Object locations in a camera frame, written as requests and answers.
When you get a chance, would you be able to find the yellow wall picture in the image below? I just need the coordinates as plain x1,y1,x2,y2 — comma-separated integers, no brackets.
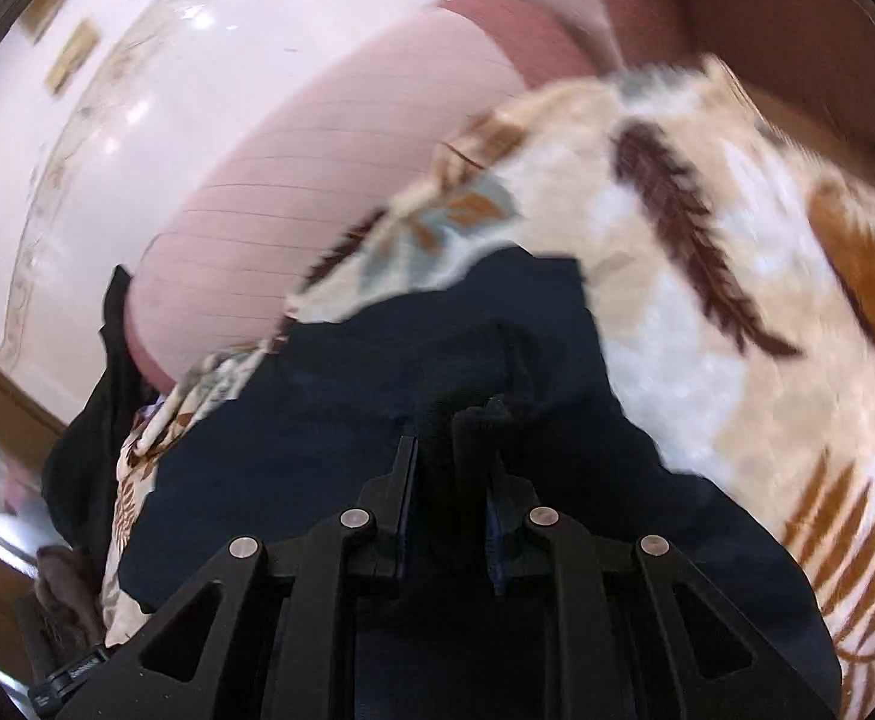
44,19,103,94

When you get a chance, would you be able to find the pink sofa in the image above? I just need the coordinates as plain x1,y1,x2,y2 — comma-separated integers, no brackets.
124,0,605,392

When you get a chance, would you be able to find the black garment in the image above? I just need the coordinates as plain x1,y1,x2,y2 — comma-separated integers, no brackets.
41,264,155,550

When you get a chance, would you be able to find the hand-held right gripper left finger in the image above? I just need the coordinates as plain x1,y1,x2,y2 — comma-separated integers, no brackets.
55,435,420,720

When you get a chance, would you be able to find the brown fleece garment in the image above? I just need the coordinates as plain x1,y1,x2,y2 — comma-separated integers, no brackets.
17,544,110,662

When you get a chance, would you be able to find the leaf print fleece blanket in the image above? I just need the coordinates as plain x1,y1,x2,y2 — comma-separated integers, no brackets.
100,56,875,720

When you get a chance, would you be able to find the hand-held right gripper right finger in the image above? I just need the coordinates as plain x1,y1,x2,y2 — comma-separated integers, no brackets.
482,456,840,720

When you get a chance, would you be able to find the dark navy garment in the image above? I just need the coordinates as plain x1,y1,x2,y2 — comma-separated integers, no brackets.
118,246,843,720

